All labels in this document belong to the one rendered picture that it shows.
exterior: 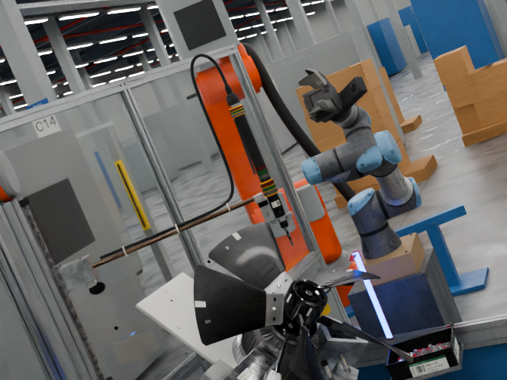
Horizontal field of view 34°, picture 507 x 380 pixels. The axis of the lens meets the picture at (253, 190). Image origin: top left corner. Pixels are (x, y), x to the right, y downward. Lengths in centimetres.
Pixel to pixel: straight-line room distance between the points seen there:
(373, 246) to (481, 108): 855
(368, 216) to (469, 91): 855
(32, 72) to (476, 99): 576
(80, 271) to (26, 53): 678
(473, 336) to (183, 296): 95
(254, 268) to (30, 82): 681
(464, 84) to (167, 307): 924
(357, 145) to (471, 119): 936
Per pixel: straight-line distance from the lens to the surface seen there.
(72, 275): 254
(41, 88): 915
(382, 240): 312
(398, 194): 301
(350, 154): 233
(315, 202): 629
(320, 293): 250
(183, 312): 265
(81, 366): 260
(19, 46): 921
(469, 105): 1164
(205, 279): 236
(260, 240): 264
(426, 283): 306
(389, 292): 309
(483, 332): 284
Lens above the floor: 184
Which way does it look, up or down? 7 degrees down
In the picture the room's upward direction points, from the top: 23 degrees counter-clockwise
